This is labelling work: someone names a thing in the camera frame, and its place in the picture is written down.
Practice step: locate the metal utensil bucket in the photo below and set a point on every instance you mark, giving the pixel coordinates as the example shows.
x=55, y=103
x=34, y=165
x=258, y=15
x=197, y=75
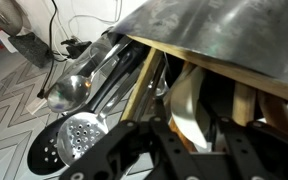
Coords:
x=249, y=33

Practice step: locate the wooden utensil handle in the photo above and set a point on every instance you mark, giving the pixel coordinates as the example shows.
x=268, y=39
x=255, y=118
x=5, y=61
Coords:
x=146, y=75

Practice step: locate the black slotted spoon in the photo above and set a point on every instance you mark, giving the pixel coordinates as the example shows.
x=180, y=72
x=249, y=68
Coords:
x=43, y=158

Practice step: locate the white cooking utensil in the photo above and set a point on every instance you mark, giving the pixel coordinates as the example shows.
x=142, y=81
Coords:
x=184, y=105

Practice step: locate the steel ladle spoon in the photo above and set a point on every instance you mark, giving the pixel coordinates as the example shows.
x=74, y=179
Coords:
x=69, y=93

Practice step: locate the steel slotted spoon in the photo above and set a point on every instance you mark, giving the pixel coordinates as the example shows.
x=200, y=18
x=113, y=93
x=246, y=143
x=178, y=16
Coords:
x=83, y=130

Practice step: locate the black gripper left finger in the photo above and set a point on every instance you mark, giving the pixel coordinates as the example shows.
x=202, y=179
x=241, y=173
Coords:
x=121, y=147

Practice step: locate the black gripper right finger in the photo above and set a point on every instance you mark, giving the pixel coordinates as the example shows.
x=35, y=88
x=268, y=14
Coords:
x=258, y=150

